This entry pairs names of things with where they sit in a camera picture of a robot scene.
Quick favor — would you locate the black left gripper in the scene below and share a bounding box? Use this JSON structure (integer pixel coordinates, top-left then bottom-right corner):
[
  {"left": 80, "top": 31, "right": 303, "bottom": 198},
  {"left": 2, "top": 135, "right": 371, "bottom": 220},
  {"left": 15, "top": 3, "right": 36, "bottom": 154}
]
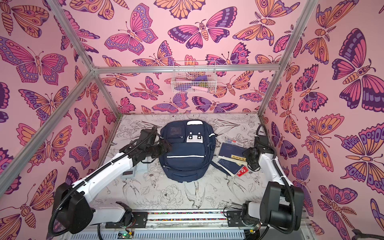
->
[{"left": 143, "top": 139, "right": 174, "bottom": 159}]

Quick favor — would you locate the navy notebook with yellow label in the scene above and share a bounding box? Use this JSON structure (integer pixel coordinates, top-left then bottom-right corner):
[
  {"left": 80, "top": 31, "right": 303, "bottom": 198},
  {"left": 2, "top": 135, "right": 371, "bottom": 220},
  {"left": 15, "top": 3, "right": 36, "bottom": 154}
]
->
[{"left": 218, "top": 143, "right": 247, "bottom": 162}]

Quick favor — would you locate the navy blue student backpack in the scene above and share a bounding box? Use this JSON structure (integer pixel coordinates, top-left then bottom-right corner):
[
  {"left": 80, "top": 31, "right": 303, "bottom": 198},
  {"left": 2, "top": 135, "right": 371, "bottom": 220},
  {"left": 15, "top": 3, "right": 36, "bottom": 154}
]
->
[{"left": 159, "top": 120, "right": 216, "bottom": 183}]

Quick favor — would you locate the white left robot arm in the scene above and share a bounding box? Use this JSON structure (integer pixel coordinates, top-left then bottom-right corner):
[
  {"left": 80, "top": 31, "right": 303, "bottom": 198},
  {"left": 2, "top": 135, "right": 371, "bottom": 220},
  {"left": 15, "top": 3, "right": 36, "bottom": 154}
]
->
[{"left": 48, "top": 127, "right": 172, "bottom": 237}]

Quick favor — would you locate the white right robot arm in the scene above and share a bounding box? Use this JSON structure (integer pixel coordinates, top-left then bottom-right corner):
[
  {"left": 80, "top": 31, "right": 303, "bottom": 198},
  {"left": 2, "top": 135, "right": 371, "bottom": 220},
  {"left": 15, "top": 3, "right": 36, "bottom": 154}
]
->
[{"left": 241, "top": 135, "right": 305, "bottom": 234}]

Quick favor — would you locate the white rectangular eraser case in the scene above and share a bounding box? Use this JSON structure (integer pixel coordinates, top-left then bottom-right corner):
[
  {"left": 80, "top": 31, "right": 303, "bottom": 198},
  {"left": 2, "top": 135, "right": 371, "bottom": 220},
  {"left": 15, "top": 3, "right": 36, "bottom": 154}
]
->
[{"left": 135, "top": 162, "right": 149, "bottom": 175}]

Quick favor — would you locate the clear pen with red cap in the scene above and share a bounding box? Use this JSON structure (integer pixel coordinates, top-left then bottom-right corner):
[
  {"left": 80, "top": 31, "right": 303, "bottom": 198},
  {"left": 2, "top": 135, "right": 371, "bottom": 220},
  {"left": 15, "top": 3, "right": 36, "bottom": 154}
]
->
[{"left": 225, "top": 139, "right": 245, "bottom": 147}]

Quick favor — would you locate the red booklet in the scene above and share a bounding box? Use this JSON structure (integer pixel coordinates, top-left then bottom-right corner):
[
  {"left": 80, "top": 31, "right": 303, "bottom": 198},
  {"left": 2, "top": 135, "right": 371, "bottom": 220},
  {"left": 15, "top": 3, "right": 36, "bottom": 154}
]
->
[{"left": 237, "top": 166, "right": 249, "bottom": 177}]

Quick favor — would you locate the grey pocket calculator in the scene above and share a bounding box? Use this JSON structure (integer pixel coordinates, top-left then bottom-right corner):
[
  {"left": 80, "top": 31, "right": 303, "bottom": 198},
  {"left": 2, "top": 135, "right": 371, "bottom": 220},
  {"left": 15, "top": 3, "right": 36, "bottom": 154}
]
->
[{"left": 121, "top": 168, "right": 136, "bottom": 180}]

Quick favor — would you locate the green controller board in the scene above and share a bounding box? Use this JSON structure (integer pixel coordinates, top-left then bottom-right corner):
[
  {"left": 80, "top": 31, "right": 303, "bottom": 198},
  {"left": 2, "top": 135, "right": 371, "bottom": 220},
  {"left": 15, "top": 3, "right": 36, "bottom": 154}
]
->
[{"left": 118, "top": 231, "right": 134, "bottom": 240}]

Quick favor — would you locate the white wire wall basket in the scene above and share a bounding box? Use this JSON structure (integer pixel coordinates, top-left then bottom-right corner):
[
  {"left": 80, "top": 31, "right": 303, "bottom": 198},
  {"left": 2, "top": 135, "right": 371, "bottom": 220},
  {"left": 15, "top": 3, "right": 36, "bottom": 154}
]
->
[{"left": 170, "top": 60, "right": 218, "bottom": 94}]

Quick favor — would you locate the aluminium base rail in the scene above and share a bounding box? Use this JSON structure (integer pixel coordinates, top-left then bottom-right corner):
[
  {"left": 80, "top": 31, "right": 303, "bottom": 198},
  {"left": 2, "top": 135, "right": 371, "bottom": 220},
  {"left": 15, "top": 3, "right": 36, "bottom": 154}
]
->
[{"left": 59, "top": 207, "right": 313, "bottom": 240}]

